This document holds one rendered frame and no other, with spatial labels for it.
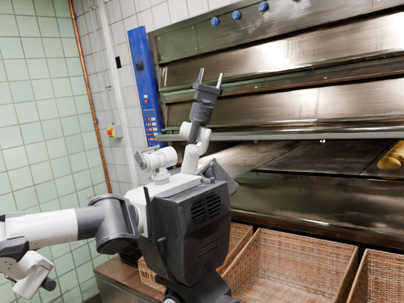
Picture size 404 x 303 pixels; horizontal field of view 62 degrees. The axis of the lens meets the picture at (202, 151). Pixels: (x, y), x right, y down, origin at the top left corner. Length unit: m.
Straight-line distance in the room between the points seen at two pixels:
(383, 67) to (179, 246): 1.10
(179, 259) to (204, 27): 1.40
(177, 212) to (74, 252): 2.17
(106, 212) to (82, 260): 2.13
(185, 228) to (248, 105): 1.08
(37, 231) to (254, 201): 1.34
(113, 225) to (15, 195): 1.85
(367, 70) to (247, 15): 0.66
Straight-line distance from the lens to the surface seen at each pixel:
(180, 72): 2.18
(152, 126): 2.39
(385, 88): 1.62
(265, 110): 1.82
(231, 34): 1.93
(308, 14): 1.72
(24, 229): 0.96
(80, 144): 2.95
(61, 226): 0.96
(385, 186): 1.69
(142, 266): 2.16
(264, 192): 1.97
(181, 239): 0.96
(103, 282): 2.54
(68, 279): 3.09
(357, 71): 1.63
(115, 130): 2.70
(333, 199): 1.80
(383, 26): 1.61
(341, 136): 1.52
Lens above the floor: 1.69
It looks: 11 degrees down
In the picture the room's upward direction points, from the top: 9 degrees counter-clockwise
